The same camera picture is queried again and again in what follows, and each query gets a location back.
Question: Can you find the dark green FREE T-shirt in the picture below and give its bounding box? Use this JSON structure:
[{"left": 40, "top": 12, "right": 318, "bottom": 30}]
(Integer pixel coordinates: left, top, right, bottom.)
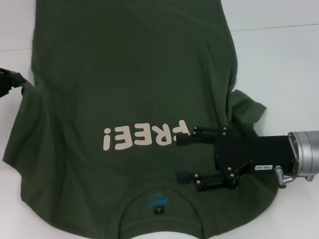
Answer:
[{"left": 2, "top": 0, "right": 279, "bottom": 239}]

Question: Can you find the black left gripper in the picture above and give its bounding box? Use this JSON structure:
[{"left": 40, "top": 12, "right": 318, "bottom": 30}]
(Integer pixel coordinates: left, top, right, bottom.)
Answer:
[{"left": 0, "top": 67, "right": 34, "bottom": 99}]

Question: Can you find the right gripper cable with plug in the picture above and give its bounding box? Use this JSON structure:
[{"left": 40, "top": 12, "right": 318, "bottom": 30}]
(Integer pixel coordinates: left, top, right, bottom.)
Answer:
[{"left": 274, "top": 167, "right": 296, "bottom": 188}]

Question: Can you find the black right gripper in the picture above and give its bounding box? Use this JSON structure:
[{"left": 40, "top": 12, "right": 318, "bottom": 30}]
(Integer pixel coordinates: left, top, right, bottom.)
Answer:
[{"left": 175, "top": 125, "right": 297, "bottom": 194}]

